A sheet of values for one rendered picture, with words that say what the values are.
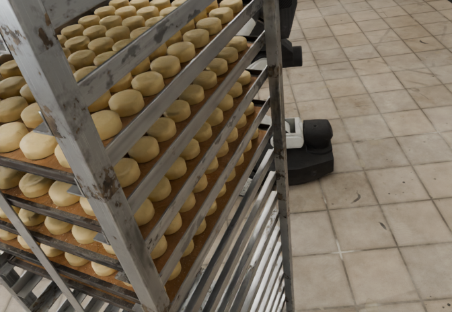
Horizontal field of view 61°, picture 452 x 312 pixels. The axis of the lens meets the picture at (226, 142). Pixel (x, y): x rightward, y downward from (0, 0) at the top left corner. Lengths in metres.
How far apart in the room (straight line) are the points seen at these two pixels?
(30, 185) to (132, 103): 0.20
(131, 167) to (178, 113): 0.15
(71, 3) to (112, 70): 0.09
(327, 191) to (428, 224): 0.58
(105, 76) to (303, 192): 2.10
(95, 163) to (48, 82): 0.10
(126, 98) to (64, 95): 0.21
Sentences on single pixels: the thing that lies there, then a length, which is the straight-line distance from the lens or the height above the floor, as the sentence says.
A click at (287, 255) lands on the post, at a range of 1.50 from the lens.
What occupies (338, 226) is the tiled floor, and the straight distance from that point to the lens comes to 2.31.
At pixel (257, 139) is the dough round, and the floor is 1.13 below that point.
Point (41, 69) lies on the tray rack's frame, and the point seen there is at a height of 1.65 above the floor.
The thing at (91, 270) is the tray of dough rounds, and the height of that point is 1.22.
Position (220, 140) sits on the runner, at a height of 1.32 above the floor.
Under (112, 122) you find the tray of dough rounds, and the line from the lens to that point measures 0.54.
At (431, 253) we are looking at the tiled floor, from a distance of 2.30.
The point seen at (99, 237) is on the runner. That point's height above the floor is 1.40.
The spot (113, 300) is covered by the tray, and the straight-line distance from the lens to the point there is 0.82.
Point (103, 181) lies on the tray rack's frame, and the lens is 0.45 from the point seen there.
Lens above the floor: 1.78
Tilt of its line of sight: 38 degrees down
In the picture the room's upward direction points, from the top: 10 degrees counter-clockwise
